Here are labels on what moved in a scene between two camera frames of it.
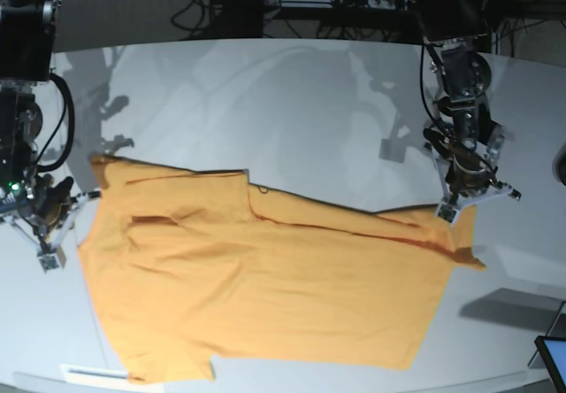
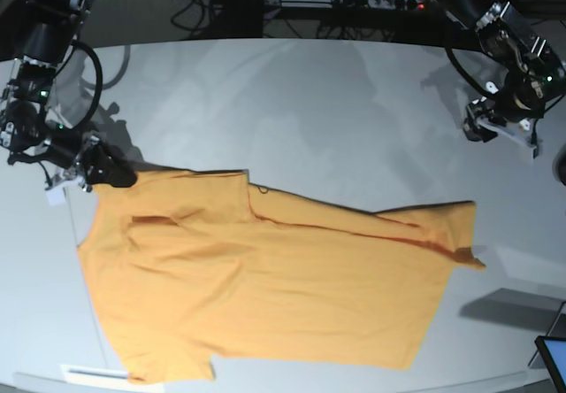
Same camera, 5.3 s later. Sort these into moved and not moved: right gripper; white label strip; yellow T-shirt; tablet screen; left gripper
Moved: left gripper; right gripper
Not moved: tablet screen; yellow T-shirt; white label strip
